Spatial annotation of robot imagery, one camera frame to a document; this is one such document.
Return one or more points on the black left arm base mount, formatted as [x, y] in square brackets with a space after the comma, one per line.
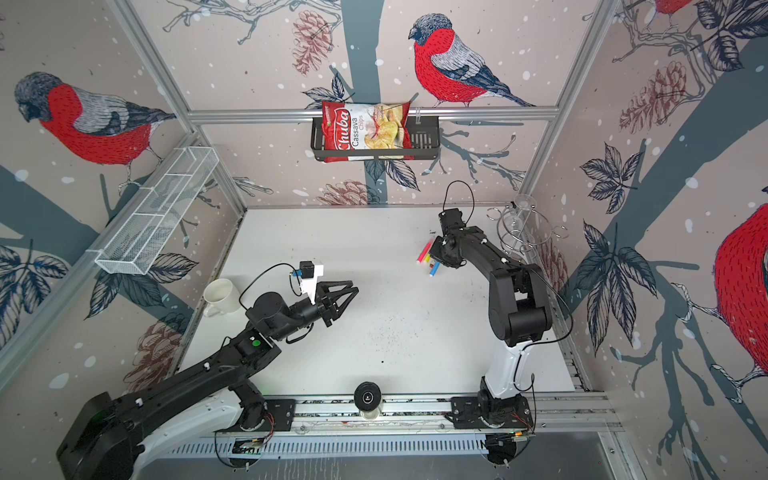
[271, 415]

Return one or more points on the black round knob on rail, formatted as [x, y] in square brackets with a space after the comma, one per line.
[368, 399]

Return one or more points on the pink highlighter pen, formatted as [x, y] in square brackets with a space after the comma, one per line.
[424, 252]

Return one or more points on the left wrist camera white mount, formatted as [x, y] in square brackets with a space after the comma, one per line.
[308, 275]

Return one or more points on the chrome spiral glass holder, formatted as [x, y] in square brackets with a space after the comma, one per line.
[523, 229]

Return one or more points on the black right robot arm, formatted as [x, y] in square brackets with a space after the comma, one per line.
[519, 313]

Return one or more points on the white wire mesh shelf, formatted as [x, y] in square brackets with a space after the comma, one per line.
[141, 238]

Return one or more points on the black wire wall basket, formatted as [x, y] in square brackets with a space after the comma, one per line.
[417, 139]

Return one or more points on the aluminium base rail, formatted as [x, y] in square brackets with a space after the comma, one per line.
[396, 413]

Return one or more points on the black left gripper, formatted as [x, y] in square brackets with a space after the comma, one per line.
[325, 307]

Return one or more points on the red cassava chips bag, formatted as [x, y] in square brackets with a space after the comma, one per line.
[366, 131]

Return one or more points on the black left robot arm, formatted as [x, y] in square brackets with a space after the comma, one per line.
[107, 436]

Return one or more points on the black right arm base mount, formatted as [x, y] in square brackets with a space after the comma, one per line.
[473, 412]

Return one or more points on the blue marker pen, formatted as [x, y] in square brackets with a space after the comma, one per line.
[434, 268]

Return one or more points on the white ceramic mug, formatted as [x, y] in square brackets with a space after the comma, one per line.
[221, 297]

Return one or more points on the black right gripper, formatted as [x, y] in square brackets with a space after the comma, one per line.
[433, 248]

